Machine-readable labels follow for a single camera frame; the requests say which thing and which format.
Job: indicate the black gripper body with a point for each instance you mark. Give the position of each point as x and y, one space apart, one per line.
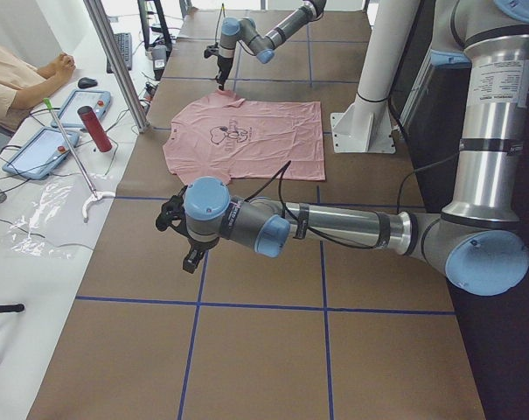
223 64
196 246

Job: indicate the black computer mouse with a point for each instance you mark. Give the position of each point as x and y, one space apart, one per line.
85 83

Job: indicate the aluminium frame post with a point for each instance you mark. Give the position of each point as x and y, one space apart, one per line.
105 34

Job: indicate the black box device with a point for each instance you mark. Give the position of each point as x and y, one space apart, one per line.
159 56

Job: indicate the metal reacher grabber tool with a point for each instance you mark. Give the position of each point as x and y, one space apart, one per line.
95 195

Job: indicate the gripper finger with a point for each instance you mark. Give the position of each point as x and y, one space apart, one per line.
197 258
220 83
188 264
225 83

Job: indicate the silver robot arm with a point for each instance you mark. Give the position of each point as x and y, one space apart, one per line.
264 35
471 241

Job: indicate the near blue teach pendant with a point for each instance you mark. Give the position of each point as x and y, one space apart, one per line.
43 153

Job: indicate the black keyboard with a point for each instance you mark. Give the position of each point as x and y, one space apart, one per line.
123 42

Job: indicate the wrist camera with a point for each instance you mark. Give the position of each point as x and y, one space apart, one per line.
211 50
170 214

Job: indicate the far blue teach pendant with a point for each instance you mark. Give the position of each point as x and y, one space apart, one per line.
98 100

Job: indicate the blue teach pendant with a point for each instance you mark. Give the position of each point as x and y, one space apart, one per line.
98 100
43 153

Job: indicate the white pedestal column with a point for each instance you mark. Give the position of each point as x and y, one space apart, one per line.
365 127

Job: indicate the pink snoopy t-shirt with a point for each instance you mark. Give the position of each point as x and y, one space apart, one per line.
229 137

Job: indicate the seated person beige shirt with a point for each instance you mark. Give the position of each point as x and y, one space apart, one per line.
24 86

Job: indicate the red thermos bottle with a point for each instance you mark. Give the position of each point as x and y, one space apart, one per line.
94 128

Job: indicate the clear plastic bag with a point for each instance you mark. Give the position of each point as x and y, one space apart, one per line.
52 225

